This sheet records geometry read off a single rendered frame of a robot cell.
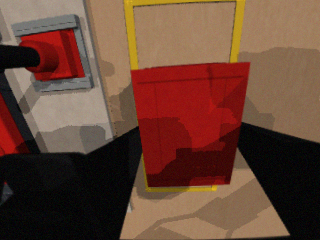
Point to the yellow rectangular outline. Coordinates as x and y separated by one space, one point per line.
236 36

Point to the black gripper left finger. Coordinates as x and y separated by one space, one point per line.
102 179

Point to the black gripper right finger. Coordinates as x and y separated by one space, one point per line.
288 169

